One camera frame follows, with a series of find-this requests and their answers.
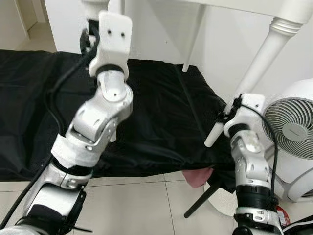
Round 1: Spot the black tablecloth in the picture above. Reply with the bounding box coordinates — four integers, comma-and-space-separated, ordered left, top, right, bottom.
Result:
0, 49, 240, 194

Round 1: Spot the pink cushion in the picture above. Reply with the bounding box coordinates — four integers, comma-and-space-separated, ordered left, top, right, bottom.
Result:
183, 167, 215, 188

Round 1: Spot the dark grey table leg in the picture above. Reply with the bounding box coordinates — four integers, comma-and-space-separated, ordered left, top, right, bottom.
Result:
183, 180, 222, 219

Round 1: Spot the red round appliance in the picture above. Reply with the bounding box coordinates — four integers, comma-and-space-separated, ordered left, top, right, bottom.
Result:
274, 206, 292, 229

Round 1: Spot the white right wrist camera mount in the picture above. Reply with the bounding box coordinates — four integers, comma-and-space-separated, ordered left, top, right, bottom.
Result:
224, 93, 266, 139

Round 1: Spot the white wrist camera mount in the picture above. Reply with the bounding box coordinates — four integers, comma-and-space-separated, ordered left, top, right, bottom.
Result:
89, 11, 134, 79
224, 93, 266, 139

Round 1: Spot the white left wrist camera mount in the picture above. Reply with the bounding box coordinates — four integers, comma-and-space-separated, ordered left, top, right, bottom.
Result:
89, 11, 134, 79

